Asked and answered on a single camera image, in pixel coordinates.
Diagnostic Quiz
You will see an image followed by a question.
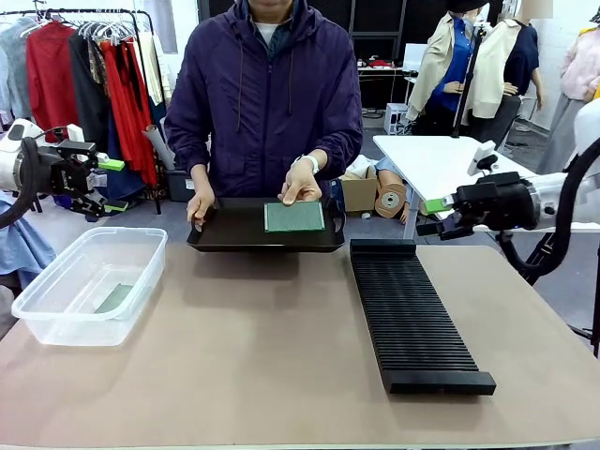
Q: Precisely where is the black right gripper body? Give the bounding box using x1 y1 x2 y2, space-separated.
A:
457 172 540 232

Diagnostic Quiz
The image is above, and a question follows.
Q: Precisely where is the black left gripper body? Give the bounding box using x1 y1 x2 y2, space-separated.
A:
37 140 98 196

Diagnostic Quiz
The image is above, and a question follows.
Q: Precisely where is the black plastic tray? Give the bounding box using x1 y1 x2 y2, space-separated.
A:
186 196 347 254

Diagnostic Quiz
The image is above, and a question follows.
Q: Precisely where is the green PCB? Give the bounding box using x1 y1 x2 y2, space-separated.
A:
262 200 326 234
93 283 135 315

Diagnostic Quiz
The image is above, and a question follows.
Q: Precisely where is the person's left forearm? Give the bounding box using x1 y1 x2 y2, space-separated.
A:
292 130 365 177

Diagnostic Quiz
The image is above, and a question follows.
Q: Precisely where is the person's right forearm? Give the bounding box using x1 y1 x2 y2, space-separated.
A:
164 130 213 188

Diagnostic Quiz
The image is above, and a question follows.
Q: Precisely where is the person's right hand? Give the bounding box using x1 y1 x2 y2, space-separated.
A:
186 185 217 233

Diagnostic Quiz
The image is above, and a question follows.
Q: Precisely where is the person's left hand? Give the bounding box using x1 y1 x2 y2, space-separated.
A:
277 158 323 206

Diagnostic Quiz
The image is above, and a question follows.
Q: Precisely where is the navy garment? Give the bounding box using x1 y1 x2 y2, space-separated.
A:
106 112 146 201

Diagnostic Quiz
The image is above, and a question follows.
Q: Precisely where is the white table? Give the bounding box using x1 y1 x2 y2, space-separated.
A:
373 134 538 238

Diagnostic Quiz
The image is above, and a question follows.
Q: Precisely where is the tan mannequin torso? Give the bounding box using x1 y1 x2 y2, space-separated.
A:
374 157 413 224

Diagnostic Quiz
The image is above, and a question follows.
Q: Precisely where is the grey paper roll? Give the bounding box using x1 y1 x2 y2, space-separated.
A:
142 124 177 171

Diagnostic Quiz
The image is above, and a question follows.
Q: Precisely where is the red dress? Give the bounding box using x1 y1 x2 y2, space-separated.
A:
100 39 158 187

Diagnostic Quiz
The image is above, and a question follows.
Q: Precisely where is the dark storage bin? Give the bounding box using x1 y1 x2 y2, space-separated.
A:
164 168 196 203

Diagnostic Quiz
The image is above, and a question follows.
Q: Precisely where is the dark grey garment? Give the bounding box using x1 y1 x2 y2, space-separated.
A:
68 30 112 146

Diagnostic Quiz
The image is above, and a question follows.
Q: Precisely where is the brown cardboard box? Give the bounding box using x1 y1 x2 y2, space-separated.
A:
340 166 380 217

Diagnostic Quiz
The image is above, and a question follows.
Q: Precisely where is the red shirt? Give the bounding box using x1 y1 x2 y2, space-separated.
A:
25 21 81 142

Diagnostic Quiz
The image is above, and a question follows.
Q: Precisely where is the white crate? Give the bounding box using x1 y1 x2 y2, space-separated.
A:
383 101 412 135

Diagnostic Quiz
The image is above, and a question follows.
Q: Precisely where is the cream garment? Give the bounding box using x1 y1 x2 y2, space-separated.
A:
135 32 165 107

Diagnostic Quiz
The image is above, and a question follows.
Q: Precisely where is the light grey garment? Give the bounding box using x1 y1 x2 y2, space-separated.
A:
0 18 34 121

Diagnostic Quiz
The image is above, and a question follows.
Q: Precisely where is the black slotted rack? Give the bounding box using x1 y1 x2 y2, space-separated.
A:
349 238 497 397

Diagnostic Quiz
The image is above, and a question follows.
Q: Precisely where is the black tripod pole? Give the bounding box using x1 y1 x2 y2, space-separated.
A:
450 21 488 140

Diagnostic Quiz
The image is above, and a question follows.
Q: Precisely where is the mannequin in cream jacket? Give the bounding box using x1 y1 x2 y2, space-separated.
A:
468 4 545 151

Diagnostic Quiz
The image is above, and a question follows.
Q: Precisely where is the clear plastic box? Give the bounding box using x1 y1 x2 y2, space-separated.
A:
11 226 169 347

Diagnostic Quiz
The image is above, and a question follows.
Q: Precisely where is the white wristwatch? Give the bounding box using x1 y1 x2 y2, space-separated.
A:
290 153 321 174

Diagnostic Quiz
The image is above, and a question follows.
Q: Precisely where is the mannequin in pink top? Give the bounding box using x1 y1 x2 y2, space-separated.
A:
536 11 600 174

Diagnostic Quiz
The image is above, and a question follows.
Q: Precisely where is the mannequin in beige coat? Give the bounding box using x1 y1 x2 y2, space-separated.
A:
406 0 484 137

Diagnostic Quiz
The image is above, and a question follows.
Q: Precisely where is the black clothes rack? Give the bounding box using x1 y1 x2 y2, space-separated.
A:
0 7 163 215

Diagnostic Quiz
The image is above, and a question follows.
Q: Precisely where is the person in purple jacket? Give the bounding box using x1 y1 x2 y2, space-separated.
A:
163 0 365 201

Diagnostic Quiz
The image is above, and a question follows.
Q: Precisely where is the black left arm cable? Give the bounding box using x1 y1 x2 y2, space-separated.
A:
0 125 71 231

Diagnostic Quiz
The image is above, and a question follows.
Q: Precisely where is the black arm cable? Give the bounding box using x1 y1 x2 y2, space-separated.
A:
0 125 71 231
496 135 600 287

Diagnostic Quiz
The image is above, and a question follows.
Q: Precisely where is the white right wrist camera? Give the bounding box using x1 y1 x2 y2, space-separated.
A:
467 140 498 177

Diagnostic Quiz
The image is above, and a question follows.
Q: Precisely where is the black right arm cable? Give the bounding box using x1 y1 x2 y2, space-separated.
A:
496 135 600 287

